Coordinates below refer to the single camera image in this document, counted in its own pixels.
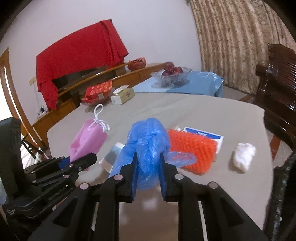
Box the crumpled white tissue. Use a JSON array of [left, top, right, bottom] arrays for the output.
[[229, 142, 257, 173]]

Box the wooden door frame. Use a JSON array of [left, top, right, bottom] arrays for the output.
[[0, 47, 31, 131]]

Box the red patterned packet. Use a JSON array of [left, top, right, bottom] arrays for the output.
[[84, 80, 113, 103]]

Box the black metal frame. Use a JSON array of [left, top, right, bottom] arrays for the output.
[[20, 133, 48, 159]]

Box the orange foam net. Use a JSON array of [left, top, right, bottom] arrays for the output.
[[167, 129, 218, 175]]

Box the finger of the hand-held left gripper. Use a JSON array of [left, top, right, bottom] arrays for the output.
[[24, 156, 70, 179], [35, 152, 98, 187]]

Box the red cloth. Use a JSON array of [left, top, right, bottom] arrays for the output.
[[36, 20, 129, 111]]

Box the patterned beige curtain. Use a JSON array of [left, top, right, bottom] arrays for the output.
[[186, 0, 296, 96]]

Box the dark wooden armchair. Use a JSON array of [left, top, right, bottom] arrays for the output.
[[239, 43, 296, 163]]

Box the red bag on cabinet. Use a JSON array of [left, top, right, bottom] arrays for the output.
[[127, 57, 147, 71]]

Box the blue and white box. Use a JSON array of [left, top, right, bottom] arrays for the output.
[[180, 126, 224, 155]]

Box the blue tablecloth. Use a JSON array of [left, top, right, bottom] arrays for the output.
[[133, 71, 225, 98]]

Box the television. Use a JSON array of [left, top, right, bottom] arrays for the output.
[[51, 66, 112, 91]]

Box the blue plastic bag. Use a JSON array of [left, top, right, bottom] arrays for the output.
[[108, 118, 198, 191]]

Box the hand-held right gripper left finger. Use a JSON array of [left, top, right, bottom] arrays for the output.
[[26, 152, 139, 241]]

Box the pink drawstring bag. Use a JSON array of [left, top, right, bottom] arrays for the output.
[[68, 104, 110, 163]]

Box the white tissue box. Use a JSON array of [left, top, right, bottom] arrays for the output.
[[110, 85, 135, 105]]

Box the black-lined trash bin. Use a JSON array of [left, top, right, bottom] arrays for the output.
[[264, 153, 296, 241]]

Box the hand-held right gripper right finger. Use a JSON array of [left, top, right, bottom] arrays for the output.
[[159, 153, 270, 241]]

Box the glass fruit bowl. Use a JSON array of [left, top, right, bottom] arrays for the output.
[[151, 66, 192, 88]]

